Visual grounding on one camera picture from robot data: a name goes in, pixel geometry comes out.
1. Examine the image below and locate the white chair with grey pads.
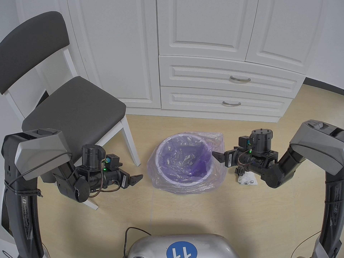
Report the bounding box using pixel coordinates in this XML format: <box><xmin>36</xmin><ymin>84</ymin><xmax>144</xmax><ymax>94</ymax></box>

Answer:
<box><xmin>0</xmin><ymin>11</ymin><xmax>141</xmax><ymax>211</ymax></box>

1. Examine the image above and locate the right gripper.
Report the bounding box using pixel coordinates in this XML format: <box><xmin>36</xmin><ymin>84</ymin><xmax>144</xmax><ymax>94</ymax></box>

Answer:
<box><xmin>212</xmin><ymin>149</ymin><xmax>253</xmax><ymax>169</ymax></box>

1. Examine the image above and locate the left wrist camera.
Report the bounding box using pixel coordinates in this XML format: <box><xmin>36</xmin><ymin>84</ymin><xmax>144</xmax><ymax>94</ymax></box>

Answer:
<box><xmin>106</xmin><ymin>154</ymin><xmax>120</xmax><ymax>171</ymax></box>

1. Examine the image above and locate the white wardrobe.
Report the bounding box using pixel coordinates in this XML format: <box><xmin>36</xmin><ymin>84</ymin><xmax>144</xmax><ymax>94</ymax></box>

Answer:
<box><xmin>15</xmin><ymin>0</ymin><xmax>330</xmax><ymax>123</ymax></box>

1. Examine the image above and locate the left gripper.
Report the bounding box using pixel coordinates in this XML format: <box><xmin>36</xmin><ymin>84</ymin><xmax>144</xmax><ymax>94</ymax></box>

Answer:
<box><xmin>107</xmin><ymin>169</ymin><xmax>144</xmax><ymax>190</ymax></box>

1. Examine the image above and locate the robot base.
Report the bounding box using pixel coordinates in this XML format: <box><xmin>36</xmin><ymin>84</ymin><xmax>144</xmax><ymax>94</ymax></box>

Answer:
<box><xmin>129</xmin><ymin>234</ymin><xmax>240</xmax><ymax>258</ymax></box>

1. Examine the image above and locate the white printed wrapper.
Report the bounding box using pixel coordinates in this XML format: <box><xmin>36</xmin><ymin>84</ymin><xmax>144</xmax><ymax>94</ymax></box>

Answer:
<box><xmin>237</xmin><ymin>171</ymin><xmax>258</xmax><ymax>186</ymax></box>

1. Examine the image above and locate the purple plastic bag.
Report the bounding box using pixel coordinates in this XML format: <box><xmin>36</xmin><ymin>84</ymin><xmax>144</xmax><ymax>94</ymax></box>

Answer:
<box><xmin>147</xmin><ymin>131</ymin><xmax>225</xmax><ymax>195</ymax></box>

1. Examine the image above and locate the white trash bin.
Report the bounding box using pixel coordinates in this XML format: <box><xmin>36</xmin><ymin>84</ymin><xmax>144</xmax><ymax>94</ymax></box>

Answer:
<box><xmin>156</xmin><ymin>134</ymin><xmax>215</xmax><ymax>191</ymax></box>

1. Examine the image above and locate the black cable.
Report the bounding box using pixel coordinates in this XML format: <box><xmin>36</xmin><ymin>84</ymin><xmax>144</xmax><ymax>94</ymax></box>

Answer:
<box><xmin>292</xmin><ymin>231</ymin><xmax>321</xmax><ymax>258</ymax></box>
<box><xmin>123</xmin><ymin>227</ymin><xmax>152</xmax><ymax>258</ymax></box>

